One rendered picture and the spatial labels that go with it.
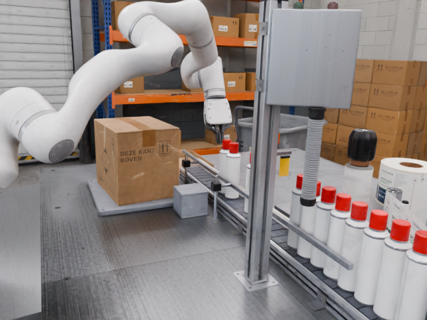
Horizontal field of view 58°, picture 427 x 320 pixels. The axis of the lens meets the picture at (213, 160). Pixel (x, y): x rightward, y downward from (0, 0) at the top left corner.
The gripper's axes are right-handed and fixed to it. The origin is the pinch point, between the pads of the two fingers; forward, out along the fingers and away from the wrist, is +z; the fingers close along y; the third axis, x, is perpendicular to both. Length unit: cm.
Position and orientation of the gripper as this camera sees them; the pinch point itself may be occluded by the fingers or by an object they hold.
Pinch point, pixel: (219, 138)
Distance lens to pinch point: 148.8
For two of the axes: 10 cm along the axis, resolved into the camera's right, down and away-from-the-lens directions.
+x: -3.8, 1.0, 9.2
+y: 9.2, -0.8, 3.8
